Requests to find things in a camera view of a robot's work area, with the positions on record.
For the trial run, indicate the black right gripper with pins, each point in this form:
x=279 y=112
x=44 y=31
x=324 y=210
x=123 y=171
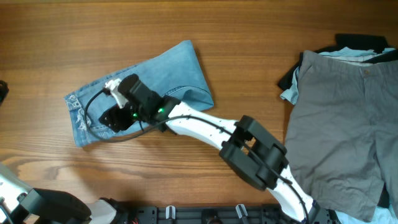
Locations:
x=119 y=118

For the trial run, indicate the light blue denim jeans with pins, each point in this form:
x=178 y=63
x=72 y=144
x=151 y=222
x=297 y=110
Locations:
x=175 y=73

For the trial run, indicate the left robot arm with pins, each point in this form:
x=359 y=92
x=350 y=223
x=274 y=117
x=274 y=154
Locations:
x=19 y=200

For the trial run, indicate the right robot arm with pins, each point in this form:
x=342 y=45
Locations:
x=245 y=145

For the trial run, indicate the grey folded trousers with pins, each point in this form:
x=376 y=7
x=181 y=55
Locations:
x=342 y=135

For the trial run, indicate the light blue cloth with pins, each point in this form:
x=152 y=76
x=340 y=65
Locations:
x=288 y=83

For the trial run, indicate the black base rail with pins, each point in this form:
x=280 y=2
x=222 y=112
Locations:
x=238 y=214

